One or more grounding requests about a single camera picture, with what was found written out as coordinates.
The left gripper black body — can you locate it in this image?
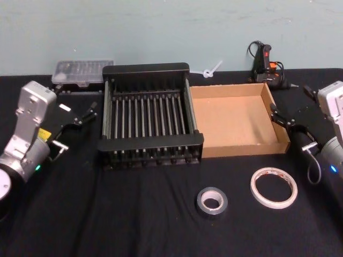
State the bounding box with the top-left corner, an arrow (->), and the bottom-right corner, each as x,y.
39,93 -> 81,146

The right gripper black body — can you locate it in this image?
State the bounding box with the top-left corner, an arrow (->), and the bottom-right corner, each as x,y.
290,103 -> 332,147

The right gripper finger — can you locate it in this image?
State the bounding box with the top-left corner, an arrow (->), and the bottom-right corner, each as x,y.
302,85 -> 319,101
269,103 -> 296,131

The clear plastic case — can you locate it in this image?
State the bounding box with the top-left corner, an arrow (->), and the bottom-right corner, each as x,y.
51,59 -> 115,94

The shallow brown cardboard tray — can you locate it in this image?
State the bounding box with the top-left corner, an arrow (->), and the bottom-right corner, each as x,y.
189,82 -> 292,158

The black rack with steel bars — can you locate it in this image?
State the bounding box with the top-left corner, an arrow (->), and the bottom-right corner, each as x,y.
96,62 -> 205,172

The white tape roll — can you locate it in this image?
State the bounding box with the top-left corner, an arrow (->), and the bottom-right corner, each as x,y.
250,167 -> 299,210

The black table cloth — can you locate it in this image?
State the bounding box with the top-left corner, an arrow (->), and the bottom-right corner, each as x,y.
0,68 -> 343,257

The silver tape roll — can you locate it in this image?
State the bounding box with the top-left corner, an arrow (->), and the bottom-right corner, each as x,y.
197,186 -> 229,219

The right gripper thin dark cable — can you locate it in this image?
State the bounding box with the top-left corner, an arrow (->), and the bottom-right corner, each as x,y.
302,143 -> 322,185

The plain pale wall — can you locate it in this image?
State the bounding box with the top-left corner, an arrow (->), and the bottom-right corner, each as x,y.
0,0 -> 343,77

